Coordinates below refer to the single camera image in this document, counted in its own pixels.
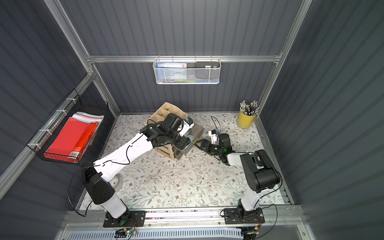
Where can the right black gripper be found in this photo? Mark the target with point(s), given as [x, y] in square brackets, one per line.
[210, 147]

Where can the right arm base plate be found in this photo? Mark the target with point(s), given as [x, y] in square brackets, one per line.
[239, 216]

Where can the black wire side basket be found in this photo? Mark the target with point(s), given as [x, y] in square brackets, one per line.
[83, 108]

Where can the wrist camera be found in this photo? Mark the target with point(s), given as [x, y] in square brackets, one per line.
[187, 125]
[214, 134]

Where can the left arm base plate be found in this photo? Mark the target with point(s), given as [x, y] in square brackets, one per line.
[129, 219]

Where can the blue white box in basket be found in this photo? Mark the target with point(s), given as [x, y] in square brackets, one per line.
[170, 71]

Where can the red folder stack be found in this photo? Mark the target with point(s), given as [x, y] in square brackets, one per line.
[71, 141]

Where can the light blue computer mouse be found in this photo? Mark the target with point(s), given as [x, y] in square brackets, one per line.
[191, 138]

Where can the black device in basket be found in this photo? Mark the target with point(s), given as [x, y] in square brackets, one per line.
[203, 65]

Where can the yellow pencil cup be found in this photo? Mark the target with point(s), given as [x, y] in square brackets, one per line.
[245, 121]

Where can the grey drawer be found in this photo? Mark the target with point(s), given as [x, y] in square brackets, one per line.
[196, 131]

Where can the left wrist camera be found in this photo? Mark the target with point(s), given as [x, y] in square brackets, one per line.
[187, 125]

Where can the beige drawer organizer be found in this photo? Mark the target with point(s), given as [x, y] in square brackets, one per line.
[169, 150]

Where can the white mesh wall basket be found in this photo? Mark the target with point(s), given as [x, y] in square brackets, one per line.
[187, 72]

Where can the small green circuit board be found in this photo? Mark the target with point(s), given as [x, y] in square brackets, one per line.
[124, 233]

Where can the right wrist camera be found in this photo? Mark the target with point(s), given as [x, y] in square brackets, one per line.
[214, 134]

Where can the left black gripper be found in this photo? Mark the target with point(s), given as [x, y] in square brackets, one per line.
[182, 142]

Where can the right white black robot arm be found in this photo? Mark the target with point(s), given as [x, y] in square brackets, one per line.
[261, 175]

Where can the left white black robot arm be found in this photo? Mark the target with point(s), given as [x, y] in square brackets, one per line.
[97, 175]

